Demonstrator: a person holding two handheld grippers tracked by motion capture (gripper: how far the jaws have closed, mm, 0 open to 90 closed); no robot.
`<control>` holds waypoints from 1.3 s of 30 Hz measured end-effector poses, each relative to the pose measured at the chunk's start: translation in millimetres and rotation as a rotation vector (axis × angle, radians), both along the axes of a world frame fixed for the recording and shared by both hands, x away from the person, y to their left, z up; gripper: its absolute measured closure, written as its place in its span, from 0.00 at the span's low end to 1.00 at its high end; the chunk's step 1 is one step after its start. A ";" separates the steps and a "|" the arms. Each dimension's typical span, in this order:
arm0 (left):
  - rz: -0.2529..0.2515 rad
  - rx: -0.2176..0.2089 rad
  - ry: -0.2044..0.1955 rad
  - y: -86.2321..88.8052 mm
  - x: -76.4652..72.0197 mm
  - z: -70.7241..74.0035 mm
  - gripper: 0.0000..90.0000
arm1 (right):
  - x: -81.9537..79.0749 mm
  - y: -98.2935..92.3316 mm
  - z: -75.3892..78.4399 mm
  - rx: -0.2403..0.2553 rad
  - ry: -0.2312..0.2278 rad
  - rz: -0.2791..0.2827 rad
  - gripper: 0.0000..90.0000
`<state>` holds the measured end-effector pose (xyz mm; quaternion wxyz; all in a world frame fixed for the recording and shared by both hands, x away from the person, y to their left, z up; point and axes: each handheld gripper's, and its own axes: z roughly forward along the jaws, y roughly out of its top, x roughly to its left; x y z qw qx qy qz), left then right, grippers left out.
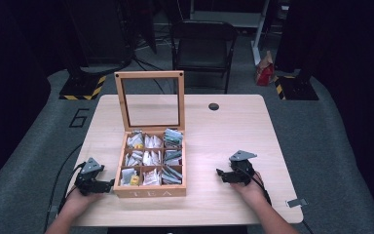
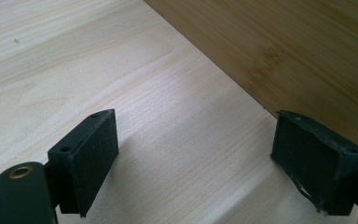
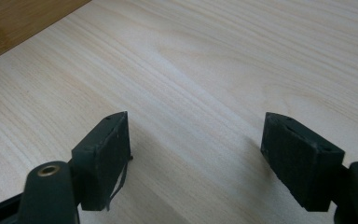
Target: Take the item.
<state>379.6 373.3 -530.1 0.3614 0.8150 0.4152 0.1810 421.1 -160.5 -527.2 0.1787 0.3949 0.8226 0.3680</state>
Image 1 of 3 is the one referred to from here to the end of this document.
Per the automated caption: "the person's right hand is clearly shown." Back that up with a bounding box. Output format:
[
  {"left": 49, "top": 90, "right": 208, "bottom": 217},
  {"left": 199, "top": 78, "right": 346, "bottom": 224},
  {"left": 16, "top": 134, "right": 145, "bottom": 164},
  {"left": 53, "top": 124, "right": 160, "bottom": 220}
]
[{"left": 229, "top": 171, "right": 269, "bottom": 207}]

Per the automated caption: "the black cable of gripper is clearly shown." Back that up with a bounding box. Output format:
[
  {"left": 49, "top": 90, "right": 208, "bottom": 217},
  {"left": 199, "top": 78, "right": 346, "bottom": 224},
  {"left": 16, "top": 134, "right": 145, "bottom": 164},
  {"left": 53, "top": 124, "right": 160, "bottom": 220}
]
[
  {"left": 238, "top": 166, "right": 315, "bottom": 234},
  {"left": 42, "top": 161, "right": 87, "bottom": 233}
]

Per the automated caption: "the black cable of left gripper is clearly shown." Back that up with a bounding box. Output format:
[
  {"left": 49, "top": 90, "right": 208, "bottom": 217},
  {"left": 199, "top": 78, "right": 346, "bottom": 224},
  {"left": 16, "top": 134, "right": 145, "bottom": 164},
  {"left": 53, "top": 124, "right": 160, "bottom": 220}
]
[{"left": 42, "top": 161, "right": 87, "bottom": 233}]

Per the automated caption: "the person's left hand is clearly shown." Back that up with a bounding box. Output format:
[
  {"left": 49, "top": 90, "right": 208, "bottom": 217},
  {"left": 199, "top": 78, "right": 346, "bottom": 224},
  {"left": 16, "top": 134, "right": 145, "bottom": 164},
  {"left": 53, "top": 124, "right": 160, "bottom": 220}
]
[{"left": 65, "top": 187, "right": 105, "bottom": 213}]

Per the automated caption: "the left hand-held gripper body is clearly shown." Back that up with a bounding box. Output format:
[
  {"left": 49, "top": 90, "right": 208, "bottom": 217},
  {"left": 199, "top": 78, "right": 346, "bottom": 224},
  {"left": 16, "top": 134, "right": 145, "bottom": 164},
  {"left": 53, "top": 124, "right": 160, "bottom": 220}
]
[{"left": 74, "top": 157, "right": 111, "bottom": 197}]

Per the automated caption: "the wooden tea box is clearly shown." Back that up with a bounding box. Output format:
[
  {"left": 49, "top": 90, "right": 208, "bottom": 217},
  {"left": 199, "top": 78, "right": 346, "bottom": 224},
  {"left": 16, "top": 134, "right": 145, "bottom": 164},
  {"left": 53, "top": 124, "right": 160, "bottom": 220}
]
[{"left": 113, "top": 70, "right": 188, "bottom": 199}]

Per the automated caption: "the white desk leg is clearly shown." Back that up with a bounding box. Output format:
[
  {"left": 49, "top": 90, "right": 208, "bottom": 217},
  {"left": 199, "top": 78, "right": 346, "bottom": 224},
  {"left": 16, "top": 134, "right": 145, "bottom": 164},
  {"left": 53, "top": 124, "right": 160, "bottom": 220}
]
[{"left": 250, "top": 0, "right": 272, "bottom": 66}]

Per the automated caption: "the black floor cable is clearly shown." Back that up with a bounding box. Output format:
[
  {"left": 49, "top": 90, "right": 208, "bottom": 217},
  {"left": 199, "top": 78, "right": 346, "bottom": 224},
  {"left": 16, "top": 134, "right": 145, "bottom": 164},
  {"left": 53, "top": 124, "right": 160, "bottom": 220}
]
[{"left": 131, "top": 56, "right": 167, "bottom": 96}]

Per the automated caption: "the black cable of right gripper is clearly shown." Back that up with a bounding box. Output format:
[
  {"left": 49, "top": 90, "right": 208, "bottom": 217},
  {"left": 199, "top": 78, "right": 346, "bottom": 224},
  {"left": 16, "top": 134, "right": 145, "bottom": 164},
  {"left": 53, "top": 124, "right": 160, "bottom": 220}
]
[{"left": 238, "top": 166, "right": 315, "bottom": 234}]

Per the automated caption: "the black folding chair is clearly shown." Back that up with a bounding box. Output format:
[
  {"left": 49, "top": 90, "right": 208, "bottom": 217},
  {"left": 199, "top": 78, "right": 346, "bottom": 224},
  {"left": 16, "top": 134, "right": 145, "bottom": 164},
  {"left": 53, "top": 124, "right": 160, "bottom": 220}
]
[{"left": 169, "top": 19, "right": 239, "bottom": 95}]

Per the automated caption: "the black equipment cabinet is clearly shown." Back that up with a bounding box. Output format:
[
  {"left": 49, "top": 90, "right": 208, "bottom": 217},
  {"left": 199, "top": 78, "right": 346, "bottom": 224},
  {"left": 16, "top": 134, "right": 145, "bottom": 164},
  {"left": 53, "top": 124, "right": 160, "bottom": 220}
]
[{"left": 65, "top": 0, "right": 134, "bottom": 74}]

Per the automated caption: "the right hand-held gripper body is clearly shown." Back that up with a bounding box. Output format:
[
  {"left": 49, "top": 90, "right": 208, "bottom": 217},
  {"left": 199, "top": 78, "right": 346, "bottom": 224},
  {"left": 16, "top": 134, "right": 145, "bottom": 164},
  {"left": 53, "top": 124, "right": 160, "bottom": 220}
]
[{"left": 226, "top": 149, "right": 258, "bottom": 187}]

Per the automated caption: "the red paper bag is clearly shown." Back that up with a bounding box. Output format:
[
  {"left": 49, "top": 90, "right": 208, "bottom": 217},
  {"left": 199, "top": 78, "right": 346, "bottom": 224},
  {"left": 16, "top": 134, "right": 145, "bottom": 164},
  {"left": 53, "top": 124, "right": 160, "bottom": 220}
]
[{"left": 255, "top": 50, "right": 276, "bottom": 87}]

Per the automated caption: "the grey metal clip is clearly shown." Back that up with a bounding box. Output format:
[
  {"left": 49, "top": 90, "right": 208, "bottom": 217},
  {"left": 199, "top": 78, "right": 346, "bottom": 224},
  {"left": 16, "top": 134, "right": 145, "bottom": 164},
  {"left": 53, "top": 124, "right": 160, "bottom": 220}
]
[{"left": 286, "top": 197, "right": 309, "bottom": 209}]

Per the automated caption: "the black stand base striped edge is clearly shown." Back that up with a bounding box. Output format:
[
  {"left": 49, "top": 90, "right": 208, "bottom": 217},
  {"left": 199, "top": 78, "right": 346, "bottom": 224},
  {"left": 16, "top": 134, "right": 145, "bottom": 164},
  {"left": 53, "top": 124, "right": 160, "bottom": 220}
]
[
  {"left": 58, "top": 73, "right": 107, "bottom": 101},
  {"left": 274, "top": 74, "right": 319, "bottom": 101}
]

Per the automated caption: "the pile of tea bags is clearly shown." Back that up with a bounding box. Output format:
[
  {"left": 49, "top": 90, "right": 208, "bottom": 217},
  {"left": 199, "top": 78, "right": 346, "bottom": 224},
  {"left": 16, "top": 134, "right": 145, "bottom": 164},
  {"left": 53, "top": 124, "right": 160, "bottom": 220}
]
[{"left": 120, "top": 128, "right": 184, "bottom": 187}]

